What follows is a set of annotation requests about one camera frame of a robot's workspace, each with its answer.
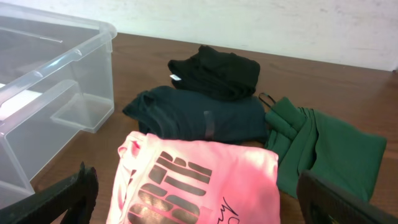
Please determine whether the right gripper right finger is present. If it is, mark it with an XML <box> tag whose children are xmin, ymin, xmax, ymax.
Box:
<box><xmin>296</xmin><ymin>170</ymin><xmax>397</xmax><ymax>224</ymax></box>

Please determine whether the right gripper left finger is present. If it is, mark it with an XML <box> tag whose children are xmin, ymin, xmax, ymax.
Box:
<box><xmin>1</xmin><ymin>163</ymin><xmax>99</xmax><ymax>224</ymax></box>

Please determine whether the green folded garment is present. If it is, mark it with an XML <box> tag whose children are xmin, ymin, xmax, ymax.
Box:
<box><xmin>265</xmin><ymin>97</ymin><xmax>387</xmax><ymax>201</ymax></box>

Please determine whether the pink printed t-shirt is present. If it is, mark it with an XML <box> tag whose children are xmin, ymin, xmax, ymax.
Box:
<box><xmin>107</xmin><ymin>131</ymin><xmax>280</xmax><ymax>224</ymax></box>

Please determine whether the clear plastic storage bin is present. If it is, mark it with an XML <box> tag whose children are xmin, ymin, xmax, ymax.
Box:
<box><xmin>1</xmin><ymin>3</ymin><xmax>117</xmax><ymax>207</ymax></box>

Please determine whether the dark teal folded garment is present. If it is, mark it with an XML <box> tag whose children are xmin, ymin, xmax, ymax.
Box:
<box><xmin>123</xmin><ymin>86</ymin><xmax>268</xmax><ymax>144</ymax></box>

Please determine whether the small black folded garment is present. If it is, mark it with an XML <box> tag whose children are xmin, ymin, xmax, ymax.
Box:
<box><xmin>167</xmin><ymin>45</ymin><xmax>261</xmax><ymax>101</ymax></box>

